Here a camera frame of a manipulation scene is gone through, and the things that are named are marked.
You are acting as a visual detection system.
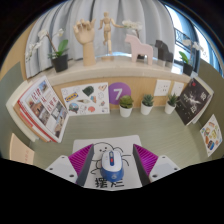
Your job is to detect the wooden mannequin figure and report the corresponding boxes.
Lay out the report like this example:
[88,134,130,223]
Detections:
[97,11,125,62]

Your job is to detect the white orchid behind horses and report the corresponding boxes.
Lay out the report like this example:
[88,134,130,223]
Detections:
[121,19,143,39]

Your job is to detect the purple round disc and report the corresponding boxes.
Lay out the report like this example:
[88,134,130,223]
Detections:
[108,81,132,106]

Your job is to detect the grey-white curtain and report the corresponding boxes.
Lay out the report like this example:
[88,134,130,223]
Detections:
[24,0,178,79]

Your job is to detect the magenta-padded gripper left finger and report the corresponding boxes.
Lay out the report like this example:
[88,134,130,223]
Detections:
[45,143,95,187]

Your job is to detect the red and white magazine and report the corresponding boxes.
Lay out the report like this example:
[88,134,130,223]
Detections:
[17,75,70,144]

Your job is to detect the white books behind black book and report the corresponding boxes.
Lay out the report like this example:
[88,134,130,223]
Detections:
[189,77,215,127]

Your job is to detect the black book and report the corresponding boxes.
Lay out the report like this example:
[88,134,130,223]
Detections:
[174,77,213,126]

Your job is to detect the white wall socket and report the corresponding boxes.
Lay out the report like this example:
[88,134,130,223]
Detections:
[170,80,185,98]
[153,78,172,98]

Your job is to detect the white sticker sheet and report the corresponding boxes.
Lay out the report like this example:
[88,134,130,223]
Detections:
[60,81,111,117]

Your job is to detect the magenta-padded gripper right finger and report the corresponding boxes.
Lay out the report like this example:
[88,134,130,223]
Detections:
[132,143,182,187]

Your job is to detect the small orchid in black pot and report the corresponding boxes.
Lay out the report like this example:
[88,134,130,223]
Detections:
[24,28,70,74]

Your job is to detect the window with dark frame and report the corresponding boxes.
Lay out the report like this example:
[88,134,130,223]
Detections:
[164,3,223,76]

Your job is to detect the large orchid in black pot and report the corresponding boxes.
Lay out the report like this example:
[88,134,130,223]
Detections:
[178,38,204,77]

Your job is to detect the wooden hand model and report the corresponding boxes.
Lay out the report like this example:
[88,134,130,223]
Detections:
[72,18,98,67]

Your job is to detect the colourful food sticker sheet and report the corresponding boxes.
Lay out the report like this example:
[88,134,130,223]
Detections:
[199,113,223,158]

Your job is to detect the blue and white computer mouse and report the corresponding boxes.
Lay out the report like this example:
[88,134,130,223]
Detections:
[100,149,125,183]

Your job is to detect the small succulent in white pot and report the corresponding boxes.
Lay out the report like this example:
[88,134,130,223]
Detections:
[140,93,155,116]
[164,92,179,115]
[118,94,134,118]

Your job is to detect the beige card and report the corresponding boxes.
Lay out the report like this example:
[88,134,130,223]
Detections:
[8,132,36,166]

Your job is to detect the pink wooden horse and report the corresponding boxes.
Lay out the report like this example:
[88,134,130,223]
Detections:
[124,33,154,66]

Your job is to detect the white mouse pad with drawing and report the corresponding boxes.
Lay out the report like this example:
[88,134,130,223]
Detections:
[72,134,145,191]

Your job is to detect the books behind magazine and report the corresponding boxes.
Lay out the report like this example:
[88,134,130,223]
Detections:
[5,96,38,143]

